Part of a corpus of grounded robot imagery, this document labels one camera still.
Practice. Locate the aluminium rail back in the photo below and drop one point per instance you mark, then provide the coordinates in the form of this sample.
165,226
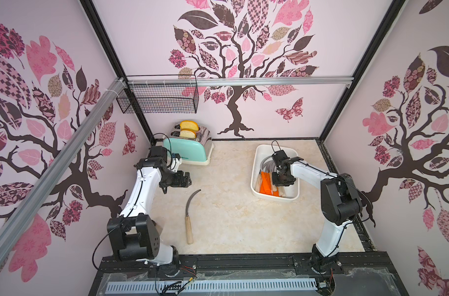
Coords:
310,80

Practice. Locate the aluminium rail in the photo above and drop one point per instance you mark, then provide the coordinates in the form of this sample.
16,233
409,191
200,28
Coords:
12,230
310,80

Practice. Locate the aluminium rail left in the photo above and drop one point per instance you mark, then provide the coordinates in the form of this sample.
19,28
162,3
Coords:
12,230

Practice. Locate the yellow bread slice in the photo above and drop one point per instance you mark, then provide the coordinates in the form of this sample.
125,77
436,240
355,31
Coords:
189,125

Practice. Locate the white storage box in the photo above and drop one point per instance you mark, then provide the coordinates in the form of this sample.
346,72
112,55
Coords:
262,151

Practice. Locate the pale bread slice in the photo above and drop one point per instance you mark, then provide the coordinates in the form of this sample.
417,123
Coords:
188,134

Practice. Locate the black wire basket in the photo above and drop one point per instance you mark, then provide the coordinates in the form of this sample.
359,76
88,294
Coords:
160,94

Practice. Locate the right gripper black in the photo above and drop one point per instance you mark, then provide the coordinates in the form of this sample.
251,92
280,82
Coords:
282,177

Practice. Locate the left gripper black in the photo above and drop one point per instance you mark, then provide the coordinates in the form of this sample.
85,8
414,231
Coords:
177,183

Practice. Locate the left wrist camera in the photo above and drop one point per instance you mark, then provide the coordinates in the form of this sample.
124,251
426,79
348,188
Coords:
176,161

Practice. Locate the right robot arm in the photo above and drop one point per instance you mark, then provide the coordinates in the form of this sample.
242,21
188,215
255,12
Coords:
340,203

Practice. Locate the white cable duct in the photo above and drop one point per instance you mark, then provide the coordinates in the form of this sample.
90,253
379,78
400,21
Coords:
179,288

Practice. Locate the mint green toaster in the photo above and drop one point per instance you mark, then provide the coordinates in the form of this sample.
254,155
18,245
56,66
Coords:
193,151

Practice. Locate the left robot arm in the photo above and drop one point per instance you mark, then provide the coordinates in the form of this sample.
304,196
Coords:
133,235

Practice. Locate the wooden handle sickle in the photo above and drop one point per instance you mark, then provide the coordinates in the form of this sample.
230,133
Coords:
188,225
267,165
282,191

